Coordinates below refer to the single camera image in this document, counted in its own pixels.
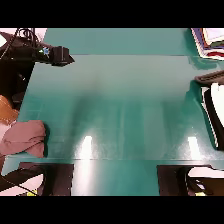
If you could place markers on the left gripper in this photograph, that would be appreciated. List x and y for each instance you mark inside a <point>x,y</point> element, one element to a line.
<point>61,56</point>

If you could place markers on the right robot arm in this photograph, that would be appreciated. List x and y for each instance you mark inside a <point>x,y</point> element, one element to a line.
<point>213,78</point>

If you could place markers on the orange-brown garment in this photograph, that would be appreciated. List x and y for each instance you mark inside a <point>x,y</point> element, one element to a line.
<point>6,111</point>

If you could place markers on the pink garment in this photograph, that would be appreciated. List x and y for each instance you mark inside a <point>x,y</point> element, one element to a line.
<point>25,136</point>

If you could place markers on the white garment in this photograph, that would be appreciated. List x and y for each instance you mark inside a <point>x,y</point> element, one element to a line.
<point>215,34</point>

